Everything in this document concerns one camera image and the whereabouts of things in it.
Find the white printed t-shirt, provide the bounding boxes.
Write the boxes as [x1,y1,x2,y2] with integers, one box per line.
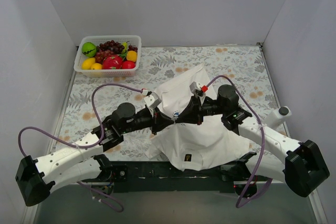
[145,64,250,171]

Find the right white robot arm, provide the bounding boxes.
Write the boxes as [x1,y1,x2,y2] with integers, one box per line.
[176,82,330,197]

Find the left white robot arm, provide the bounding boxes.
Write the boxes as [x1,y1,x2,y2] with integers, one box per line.
[15,103,174,207]

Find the floral patterned table mat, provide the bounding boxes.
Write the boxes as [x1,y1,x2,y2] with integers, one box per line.
[50,45,279,152]

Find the white bottle grey cap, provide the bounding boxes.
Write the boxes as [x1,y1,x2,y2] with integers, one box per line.
[263,106,292,130]

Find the red toy apple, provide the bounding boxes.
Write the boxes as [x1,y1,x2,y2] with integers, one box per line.
[121,60,136,69]

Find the red toy dragon fruit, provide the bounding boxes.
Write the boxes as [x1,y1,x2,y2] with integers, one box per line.
[102,55,123,70]

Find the yellow toy mango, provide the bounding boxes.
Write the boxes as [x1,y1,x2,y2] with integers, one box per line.
[90,63,102,70]

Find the orange toy fruit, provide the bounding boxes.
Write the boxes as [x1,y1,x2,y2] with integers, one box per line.
[126,50,138,62]

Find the yellow toy lemon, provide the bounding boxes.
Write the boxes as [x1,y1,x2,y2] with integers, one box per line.
[81,57,96,70]

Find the dark red toy grapes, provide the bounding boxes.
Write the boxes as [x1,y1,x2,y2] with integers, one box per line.
[95,40,138,64]

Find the green toy fruit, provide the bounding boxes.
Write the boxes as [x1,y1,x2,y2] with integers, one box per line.
[81,42,97,58]

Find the white plastic fruit basket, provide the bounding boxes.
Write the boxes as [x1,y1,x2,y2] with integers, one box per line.
[74,35,142,77]

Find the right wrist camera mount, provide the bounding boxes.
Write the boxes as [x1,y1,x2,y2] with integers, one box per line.
[190,81,208,104]

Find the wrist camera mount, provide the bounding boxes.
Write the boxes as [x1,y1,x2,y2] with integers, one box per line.
[190,81,208,104]
[142,89,162,117]

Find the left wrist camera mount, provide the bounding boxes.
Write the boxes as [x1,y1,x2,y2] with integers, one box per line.
[142,89,162,117]

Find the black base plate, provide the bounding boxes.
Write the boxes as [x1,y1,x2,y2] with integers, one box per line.
[81,160,270,193]

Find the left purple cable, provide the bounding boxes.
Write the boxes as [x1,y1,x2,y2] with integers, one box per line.
[17,83,148,213]

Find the purple cable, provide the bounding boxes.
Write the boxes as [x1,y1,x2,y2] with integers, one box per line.
[203,74,274,208]
[17,83,148,213]

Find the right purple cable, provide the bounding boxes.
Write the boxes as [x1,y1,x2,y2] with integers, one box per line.
[203,74,274,208]

